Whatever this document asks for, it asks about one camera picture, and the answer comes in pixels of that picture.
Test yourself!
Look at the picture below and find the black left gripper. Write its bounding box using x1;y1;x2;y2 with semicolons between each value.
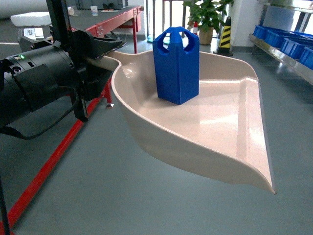
18;25;125;122

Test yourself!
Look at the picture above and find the blue plastic hexagonal part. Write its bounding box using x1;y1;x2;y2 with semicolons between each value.
153;26;200;105

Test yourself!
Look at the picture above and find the beige plastic dustpan tray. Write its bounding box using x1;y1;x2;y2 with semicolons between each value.
89;51;275;193

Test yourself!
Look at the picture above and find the stainless steel flow rack shelf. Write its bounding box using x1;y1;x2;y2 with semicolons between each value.
249;0;313;84

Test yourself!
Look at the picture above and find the white paper cup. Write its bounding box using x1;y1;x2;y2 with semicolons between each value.
90;6;98;16

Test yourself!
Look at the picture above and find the white foam block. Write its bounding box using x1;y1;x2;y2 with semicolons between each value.
10;12;51;27

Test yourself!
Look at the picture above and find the red white traffic cone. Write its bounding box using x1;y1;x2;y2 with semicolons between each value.
192;22;198;35

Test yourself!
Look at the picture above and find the green potted plant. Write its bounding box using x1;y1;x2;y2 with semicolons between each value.
183;0;234;45

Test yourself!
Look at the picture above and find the yellow black traffic cone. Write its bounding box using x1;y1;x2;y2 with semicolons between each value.
213;16;233;57

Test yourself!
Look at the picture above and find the black vertical camera mast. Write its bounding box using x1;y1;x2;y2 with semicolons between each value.
46;0;71;46

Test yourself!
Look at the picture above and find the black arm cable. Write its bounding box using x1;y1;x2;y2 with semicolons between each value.
0;85;80;141

